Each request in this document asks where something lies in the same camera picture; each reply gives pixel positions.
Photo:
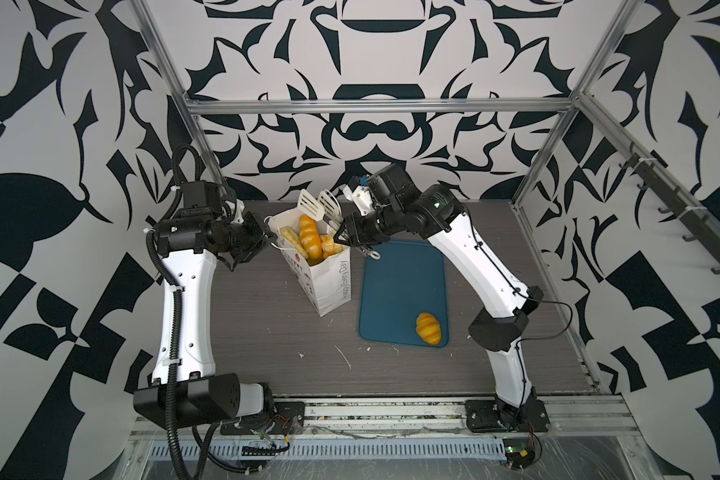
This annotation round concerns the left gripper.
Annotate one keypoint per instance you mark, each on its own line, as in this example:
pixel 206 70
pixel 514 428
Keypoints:
pixel 258 237

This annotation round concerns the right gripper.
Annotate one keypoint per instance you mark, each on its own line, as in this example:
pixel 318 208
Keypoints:
pixel 355 232

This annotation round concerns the small striped bread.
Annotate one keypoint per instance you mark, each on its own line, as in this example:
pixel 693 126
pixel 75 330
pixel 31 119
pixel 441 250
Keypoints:
pixel 290 235

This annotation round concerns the round flaky pastry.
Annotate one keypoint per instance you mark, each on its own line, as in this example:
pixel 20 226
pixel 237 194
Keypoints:
pixel 329 247

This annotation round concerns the metal tongs white tips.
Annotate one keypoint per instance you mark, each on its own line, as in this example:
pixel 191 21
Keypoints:
pixel 324 208

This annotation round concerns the croissant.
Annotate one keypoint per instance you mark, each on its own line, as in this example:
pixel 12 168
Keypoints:
pixel 310 239

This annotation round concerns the white paper bag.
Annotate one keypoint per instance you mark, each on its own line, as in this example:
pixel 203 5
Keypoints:
pixel 327 283

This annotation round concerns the striped bun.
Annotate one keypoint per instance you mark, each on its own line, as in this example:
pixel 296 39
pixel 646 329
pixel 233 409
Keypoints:
pixel 428 329

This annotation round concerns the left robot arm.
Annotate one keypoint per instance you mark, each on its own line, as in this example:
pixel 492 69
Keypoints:
pixel 186 250

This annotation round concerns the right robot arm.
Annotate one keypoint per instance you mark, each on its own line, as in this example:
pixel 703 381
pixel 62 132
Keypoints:
pixel 439 218

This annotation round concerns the teal tray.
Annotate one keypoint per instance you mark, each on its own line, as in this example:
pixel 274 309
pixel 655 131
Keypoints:
pixel 407 281

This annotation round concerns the small circuit board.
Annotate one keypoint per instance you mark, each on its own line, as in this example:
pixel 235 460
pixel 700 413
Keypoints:
pixel 522 454

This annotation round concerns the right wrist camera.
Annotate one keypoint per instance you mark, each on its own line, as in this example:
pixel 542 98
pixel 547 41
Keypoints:
pixel 389 187

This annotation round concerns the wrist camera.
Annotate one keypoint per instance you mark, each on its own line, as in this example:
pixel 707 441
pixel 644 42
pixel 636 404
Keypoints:
pixel 389 187
pixel 208 199

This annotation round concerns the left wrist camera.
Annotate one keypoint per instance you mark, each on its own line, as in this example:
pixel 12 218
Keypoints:
pixel 208 199

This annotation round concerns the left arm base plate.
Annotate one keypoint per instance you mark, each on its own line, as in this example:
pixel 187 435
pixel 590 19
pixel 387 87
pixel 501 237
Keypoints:
pixel 280 418

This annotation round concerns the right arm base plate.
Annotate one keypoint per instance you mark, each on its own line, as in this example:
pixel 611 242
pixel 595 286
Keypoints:
pixel 490 416

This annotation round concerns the wall hook rail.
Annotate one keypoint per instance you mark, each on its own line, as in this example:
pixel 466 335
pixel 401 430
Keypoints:
pixel 677 201

